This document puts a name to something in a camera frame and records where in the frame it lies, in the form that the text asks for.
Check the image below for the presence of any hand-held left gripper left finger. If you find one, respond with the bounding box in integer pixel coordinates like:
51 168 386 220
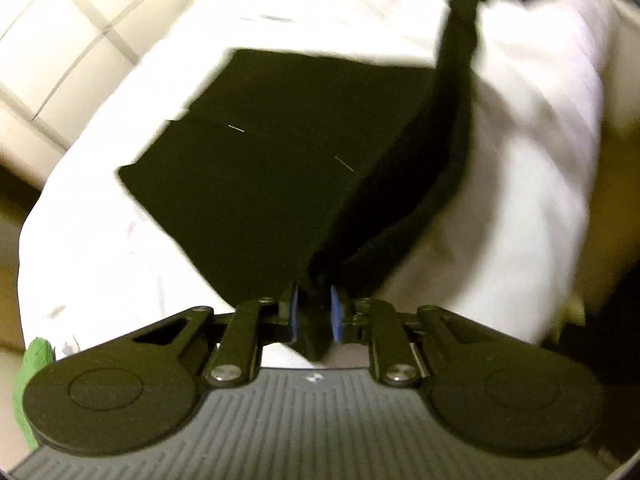
131 282 301 389

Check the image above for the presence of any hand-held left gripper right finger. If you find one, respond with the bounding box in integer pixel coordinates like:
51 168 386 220
327 284 482 389

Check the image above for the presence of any black garment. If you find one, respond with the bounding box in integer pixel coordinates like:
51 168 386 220
117 0 485 362

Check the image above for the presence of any bed with white sheet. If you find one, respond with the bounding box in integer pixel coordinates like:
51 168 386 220
17 0 617 376

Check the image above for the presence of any green folded garment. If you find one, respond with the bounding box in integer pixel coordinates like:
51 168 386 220
12 337 56 453

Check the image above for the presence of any white panelled headboard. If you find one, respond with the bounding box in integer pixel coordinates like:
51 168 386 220
0 0 151 161

